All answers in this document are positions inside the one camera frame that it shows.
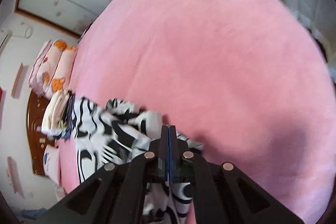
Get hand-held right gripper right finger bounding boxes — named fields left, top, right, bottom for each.
left=168, top=126, right=305, bottom=224

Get white wall cable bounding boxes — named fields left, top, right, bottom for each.
left=20, top=23, right=34, bottom=40

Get pink bed blanket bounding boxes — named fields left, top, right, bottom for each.
left=56, top=0, right=336, bottom=224

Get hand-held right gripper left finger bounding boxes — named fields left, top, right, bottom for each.
left=49, top=125, right=169, bottom=224

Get blue folded garment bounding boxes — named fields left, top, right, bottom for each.
left=62, top=93, right=76, bottom=141

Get white air conditioner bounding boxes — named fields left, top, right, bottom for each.
left=0, top=31, right=13, bottom=50

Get wooden headboard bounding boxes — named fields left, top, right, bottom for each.
left=26, top=90, right=59, bottom=178

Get pink wall shelf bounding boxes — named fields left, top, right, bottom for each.
left=11, top=63, right=29, bottom=99
left=6, top=156, right=26, bottom=199

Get pink bear print quilt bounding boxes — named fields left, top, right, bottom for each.
left=28, top=40, right=78, bottom=99

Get white folded garment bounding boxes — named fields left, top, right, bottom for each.
left=41, top=90, right=69, bottom=136

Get small white printed pillow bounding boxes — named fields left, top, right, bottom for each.
left=43, top=145, right=61, bottom=186

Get black and white printed jacket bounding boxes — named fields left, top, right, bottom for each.
left=70, top=98, right=206, bottom=224

